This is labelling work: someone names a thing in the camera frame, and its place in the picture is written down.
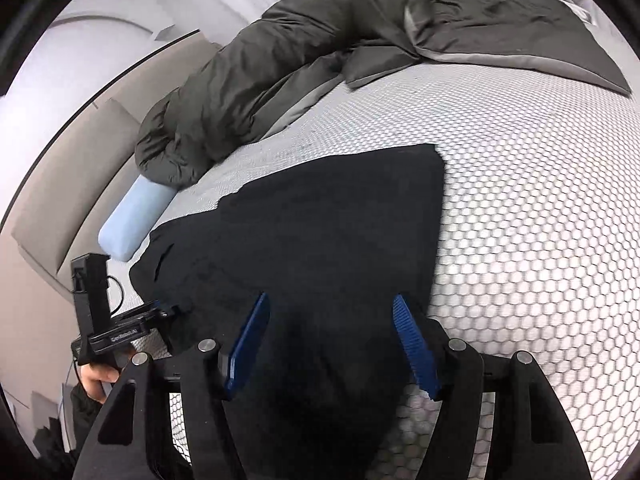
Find white honeycomb mattress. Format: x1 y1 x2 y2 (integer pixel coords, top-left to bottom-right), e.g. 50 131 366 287
163 64 639 479

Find beige upholstered headboard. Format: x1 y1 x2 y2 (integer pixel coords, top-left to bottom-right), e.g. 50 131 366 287
1 32 219 403

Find black pants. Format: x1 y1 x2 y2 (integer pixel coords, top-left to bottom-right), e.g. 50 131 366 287
129 144 445 479

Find person's left hand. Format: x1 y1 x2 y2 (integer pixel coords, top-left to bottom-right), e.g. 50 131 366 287
78 363 120 404

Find light blue pillow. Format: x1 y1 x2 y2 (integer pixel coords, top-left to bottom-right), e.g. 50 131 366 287
98 176 178 262

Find dark grey duvet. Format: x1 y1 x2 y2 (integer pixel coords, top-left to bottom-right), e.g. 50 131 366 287
134 0 632 189

